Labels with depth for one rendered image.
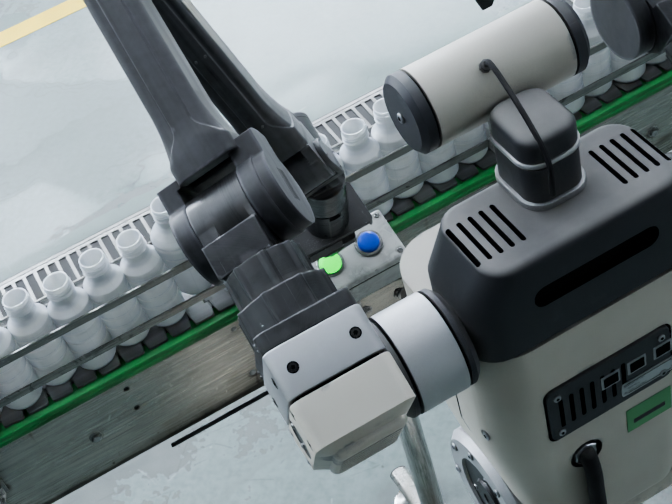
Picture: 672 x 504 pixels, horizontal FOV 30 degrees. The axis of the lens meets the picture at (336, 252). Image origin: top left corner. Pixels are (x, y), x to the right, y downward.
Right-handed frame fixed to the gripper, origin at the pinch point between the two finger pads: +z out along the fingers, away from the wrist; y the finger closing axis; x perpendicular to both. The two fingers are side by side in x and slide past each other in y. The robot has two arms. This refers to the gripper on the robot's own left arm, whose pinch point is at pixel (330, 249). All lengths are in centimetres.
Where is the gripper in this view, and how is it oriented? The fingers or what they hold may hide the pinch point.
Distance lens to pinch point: 167.2
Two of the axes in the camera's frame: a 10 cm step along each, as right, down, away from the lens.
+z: 0.5, 4.3, 9.0
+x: 5.0, 7.7, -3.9
